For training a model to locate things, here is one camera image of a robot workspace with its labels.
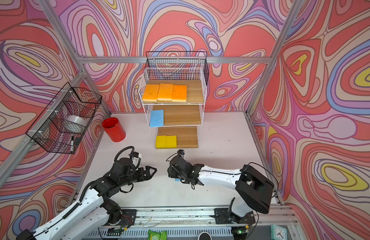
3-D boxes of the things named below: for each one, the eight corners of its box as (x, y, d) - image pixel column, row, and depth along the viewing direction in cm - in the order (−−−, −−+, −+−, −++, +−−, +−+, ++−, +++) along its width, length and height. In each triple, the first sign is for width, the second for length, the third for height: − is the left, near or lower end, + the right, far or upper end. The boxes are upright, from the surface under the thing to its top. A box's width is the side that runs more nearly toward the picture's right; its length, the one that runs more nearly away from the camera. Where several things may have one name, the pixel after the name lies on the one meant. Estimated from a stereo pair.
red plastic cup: (108, 139, 107) (98, 125, 95) (116, 129, 113) (108, 115, 101) (120, 143, 104) (111, 130, 93) (128, 133, 110) (121, 120, 98)
